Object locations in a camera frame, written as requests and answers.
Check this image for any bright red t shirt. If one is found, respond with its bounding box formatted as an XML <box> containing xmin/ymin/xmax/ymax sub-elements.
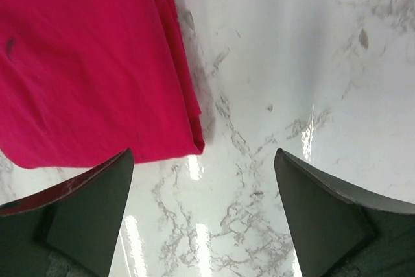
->
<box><xmin>1</xmin><ymin>0</ymin><xmax>205</xmax><ymax>169</ymax></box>

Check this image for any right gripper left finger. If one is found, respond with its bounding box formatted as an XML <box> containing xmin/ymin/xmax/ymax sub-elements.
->
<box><xmin>1</xmin><ymin>149</ymin><xmax>134</xmax><ymax>276</ymax></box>

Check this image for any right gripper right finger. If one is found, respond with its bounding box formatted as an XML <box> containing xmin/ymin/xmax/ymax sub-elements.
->
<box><xmin>274</xmin><ymin>149</ymin><xmax>414</xmax><ymax>276</ymax></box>

